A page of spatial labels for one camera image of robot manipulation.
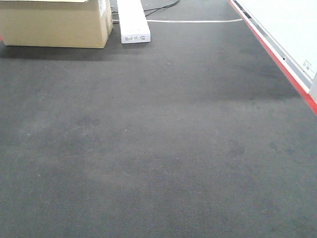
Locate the black conveyor belt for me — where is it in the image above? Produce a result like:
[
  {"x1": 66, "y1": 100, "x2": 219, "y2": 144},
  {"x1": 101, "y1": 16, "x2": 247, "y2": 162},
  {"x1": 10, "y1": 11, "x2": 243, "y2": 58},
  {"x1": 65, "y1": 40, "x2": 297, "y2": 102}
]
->
[{"x1": 0, "y1": 0, "x2": 317, "y2": 238}]

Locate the long white box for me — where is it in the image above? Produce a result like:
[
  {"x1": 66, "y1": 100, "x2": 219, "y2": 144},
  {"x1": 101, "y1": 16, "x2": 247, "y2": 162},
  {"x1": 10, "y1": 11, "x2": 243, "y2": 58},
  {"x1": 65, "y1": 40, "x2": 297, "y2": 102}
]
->
[{"x1": 117, "y1": 0, "x2": 151, "y2": 44}]

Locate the cardboard box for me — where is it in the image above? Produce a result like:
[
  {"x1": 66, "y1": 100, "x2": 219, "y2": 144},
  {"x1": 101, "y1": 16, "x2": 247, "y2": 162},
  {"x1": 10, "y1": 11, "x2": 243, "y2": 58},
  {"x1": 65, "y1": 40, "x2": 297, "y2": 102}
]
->
[{"x1": 0, "y1": 0, "x2": 113, "y2": 49}]

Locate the black floor cable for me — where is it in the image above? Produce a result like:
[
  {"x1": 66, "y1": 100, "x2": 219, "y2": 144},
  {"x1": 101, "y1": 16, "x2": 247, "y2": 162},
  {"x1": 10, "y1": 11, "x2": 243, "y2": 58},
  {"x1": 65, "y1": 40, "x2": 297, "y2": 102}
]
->
[{"x1": 110, "y1": 0, "x2": 181, "y2": 14}]

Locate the white conveyor side rail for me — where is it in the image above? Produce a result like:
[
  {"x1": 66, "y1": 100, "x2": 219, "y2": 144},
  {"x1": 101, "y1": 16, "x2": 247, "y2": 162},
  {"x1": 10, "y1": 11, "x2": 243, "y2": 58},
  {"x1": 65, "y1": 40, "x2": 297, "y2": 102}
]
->
[{"x1": 229, "y1": 0, "x2": 317, "y2": 112}]

